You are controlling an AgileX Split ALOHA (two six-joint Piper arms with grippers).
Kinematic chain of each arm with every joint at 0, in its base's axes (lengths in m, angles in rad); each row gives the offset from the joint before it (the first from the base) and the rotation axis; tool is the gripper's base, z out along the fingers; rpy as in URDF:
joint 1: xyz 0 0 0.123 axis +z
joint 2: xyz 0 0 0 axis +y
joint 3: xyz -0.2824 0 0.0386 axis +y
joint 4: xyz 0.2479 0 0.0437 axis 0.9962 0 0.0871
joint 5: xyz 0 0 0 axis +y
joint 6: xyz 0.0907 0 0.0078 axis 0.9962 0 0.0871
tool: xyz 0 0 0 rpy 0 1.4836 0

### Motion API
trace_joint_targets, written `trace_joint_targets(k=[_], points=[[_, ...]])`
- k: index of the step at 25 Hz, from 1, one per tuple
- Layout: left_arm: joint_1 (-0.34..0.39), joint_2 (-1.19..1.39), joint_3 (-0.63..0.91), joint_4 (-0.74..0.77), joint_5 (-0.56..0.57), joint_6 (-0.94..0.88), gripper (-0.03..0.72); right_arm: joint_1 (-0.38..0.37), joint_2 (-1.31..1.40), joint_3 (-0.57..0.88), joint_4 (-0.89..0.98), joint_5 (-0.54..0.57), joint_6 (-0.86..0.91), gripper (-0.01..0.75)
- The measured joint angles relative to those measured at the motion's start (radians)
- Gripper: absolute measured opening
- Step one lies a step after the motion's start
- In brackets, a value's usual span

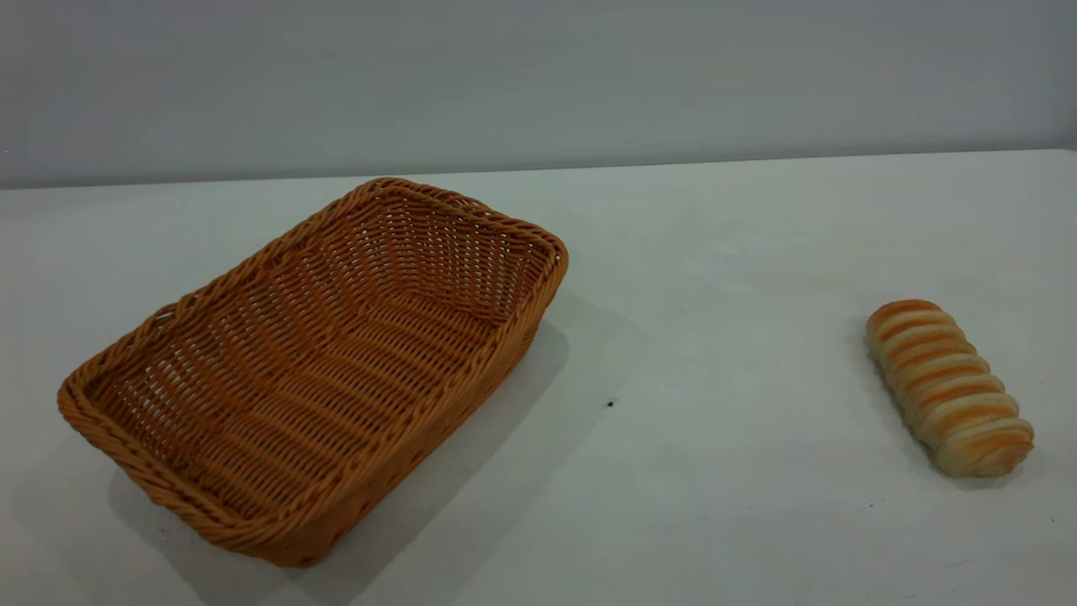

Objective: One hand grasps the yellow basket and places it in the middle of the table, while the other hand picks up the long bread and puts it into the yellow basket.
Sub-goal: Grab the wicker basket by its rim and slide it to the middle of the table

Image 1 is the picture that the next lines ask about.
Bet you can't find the striped twisted bread roll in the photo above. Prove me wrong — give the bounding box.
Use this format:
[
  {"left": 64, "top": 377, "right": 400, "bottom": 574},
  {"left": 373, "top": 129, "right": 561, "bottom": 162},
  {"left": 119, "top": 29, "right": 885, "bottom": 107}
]
[{"left": 866, "top": 300, "right": 1036, "bottom": 478}]

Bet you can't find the orange woven wicker basket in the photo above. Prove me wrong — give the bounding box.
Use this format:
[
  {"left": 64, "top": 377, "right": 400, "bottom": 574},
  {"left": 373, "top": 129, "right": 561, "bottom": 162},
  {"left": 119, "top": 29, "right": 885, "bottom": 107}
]
[{"left": 57, "top": 177, "right": 570, "bottom": 568}]

